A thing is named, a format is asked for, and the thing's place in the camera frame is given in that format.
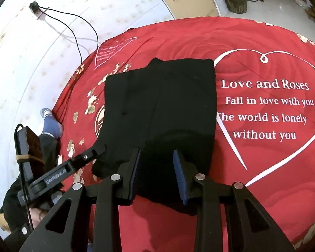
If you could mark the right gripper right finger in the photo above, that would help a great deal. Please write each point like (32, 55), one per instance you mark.
(234, 207)

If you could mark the red rose bedsheet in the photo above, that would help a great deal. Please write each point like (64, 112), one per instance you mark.
(257, 93)

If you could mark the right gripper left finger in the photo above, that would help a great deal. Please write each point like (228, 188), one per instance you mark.
(66, 226)

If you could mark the dark jeans leg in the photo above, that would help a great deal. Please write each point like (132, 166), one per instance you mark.
(50, 149)

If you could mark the black battery pack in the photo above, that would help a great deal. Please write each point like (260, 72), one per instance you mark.
(28, 153)

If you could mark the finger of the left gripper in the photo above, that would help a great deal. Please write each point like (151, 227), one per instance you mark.
(82, 159)

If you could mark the black wall plug adapter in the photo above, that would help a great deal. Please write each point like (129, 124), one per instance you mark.
(34, 7)

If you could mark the blue sock foot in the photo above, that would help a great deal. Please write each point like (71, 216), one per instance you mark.
(51, 126)

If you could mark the black pants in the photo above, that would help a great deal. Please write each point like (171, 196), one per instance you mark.
(162, 125)

